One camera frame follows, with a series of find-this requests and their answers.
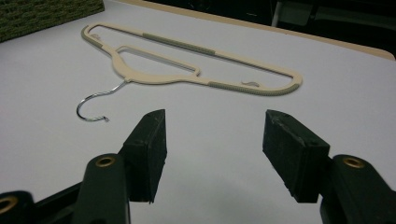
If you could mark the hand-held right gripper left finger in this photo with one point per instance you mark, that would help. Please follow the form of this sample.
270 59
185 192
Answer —
144 161

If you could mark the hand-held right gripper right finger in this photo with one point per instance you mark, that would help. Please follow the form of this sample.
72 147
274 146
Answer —
299 155

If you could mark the beige plastic clothes hanger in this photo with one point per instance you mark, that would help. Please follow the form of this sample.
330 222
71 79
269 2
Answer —
146 76

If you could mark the white metal stand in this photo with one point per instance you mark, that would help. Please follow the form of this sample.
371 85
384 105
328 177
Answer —
276 14

